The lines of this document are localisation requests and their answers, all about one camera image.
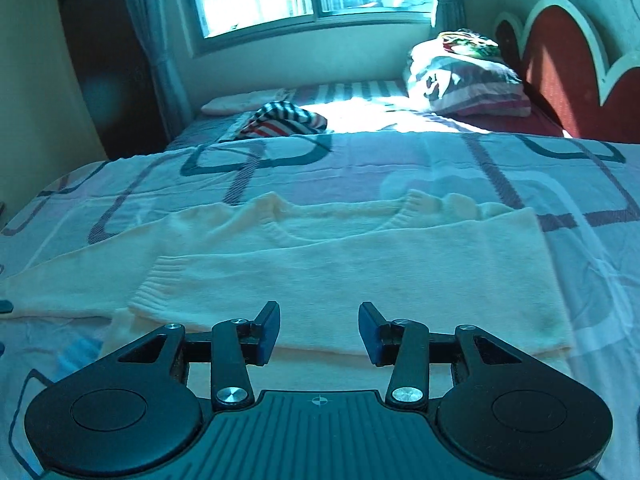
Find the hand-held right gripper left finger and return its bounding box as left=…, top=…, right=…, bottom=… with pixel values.
left=116, top=301, right=281, bottom=409

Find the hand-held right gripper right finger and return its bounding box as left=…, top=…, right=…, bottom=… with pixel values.
left=358, top=301, right=524, bottom=406

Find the white towel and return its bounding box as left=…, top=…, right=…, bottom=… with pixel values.
left=0, top=189, right=575, bottom=376

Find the patterned bed blanket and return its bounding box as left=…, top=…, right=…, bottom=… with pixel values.
left=0, top=130, right=640, bottom=463

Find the striped folded cloth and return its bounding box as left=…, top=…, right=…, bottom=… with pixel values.
left=235, top=101, right=329, bottom=139

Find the white folded cloth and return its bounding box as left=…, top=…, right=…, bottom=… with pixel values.
left=201, top=88, right=296, bottom=116

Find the striped bed sheet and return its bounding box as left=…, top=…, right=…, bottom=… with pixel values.
left=167, top=79, right=571, bottom=151

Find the striped pillow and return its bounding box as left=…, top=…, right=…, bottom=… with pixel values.
left=403, top=40, right=532, bottom=118

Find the dark wooden wardrobe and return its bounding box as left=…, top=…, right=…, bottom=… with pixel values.
left=54, top=0, right=171, bottom=161

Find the floral cloth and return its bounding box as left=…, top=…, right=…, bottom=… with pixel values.
left=436, top=30, right=503, bottom=60

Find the red heart-shaped headboard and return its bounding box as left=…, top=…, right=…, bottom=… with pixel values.
left=494, top=0, right=640, bottom=144

